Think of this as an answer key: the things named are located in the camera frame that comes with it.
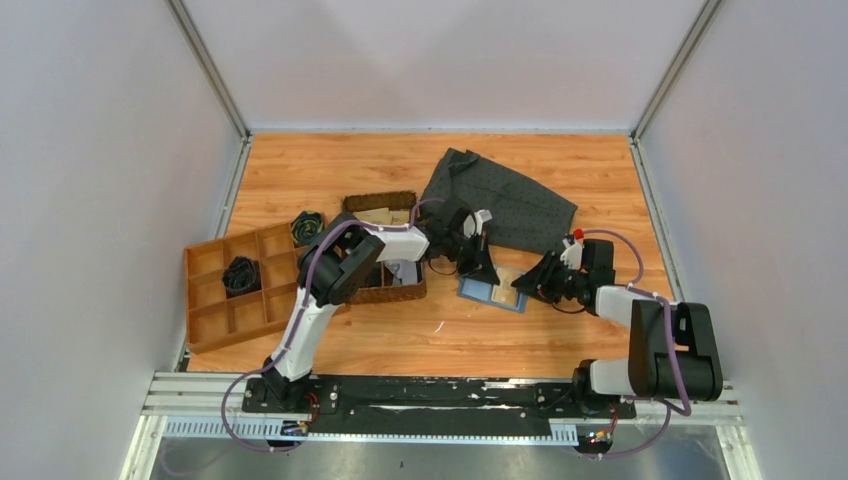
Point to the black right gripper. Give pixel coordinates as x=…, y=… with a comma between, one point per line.
x=539, y=282

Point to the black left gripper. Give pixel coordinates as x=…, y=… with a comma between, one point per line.
x=479, y=259

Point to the teal leather card holder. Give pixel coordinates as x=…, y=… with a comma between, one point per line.
x=480, y=292

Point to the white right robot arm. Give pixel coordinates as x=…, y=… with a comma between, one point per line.
x=672, y=352

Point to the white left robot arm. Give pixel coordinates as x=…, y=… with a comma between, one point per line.
x=338, y=262

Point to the dark grey dotted cloth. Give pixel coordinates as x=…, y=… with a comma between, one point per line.
x=526, y=215

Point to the woven wicker basket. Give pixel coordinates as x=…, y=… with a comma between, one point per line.
x=376, y=289

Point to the black rolled tie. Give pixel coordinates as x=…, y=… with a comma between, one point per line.
x=241, y=277

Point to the wooden compartment tray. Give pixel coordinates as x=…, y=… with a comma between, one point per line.
x=214, y=321

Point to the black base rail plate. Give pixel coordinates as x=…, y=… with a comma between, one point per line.
x=434, y=406

